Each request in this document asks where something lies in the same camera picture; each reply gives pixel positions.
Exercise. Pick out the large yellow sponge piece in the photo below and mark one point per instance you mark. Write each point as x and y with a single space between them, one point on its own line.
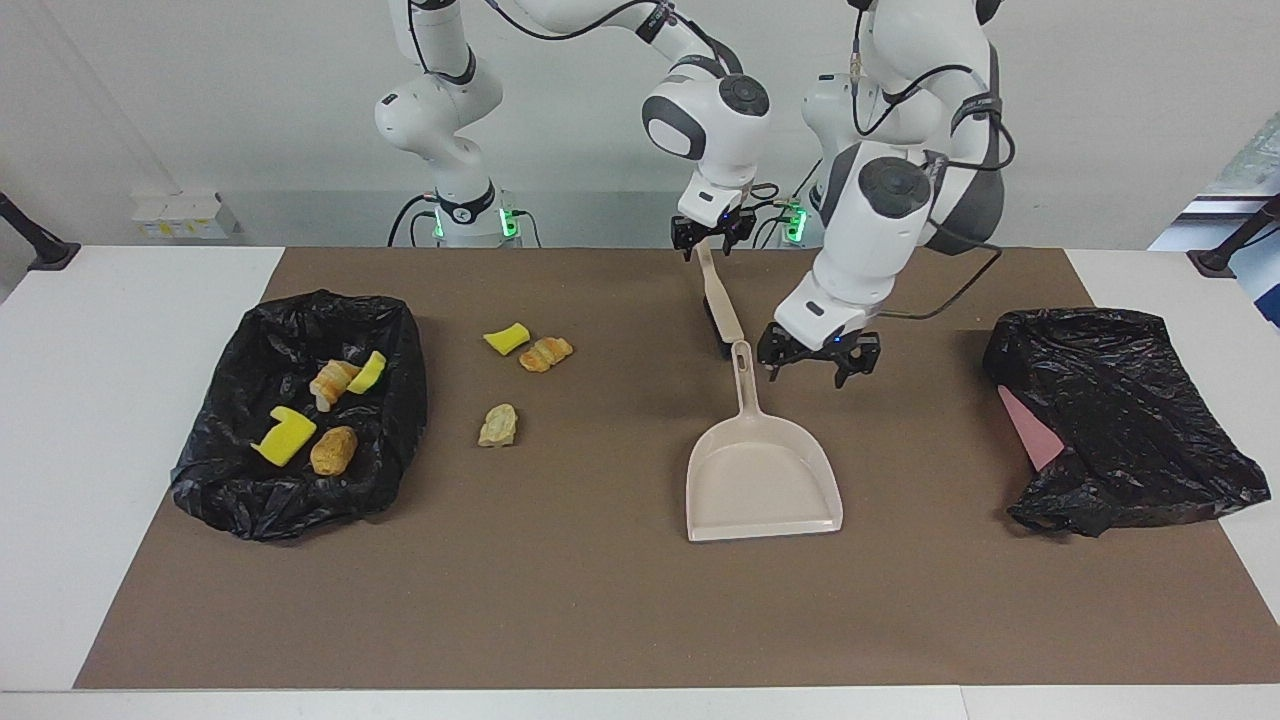
285 438

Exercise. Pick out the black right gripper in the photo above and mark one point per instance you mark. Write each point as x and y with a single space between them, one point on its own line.
712 225

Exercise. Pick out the orange croissant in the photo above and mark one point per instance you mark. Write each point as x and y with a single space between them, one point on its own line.
546 354

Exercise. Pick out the white box on table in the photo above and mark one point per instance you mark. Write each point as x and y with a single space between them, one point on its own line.
180 215

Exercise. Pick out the green and yellow sponge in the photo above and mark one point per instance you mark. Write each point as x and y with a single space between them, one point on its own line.
368 373

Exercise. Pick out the brown table mat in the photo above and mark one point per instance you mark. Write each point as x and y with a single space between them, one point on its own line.
640 600

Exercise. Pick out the crumpled black trash bag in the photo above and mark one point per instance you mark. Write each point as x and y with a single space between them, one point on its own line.
1130 410

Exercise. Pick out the pale crusty bread piece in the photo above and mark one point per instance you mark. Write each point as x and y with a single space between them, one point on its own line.
332 382

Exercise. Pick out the pink bin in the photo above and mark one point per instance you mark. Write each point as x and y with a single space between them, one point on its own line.
1035 435

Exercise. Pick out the brown bread roll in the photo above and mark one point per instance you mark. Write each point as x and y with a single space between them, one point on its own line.
333 451

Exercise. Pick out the beige plastic dustpan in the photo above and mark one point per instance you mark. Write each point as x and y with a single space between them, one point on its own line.
760 490

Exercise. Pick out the small yellow sponge piece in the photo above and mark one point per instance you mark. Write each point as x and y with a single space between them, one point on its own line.
507 339

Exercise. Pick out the open bin with black bag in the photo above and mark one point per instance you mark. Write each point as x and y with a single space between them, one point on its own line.
230 490

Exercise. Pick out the small pale bread chunk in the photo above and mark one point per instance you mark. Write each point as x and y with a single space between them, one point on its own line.
498 426

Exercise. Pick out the beige hand brush black bristles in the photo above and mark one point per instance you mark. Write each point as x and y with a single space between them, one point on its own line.
722 300

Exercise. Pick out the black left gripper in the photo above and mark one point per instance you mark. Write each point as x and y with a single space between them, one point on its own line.
815 352

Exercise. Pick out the black clamp stand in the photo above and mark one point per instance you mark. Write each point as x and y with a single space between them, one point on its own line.
45 252
1215 262

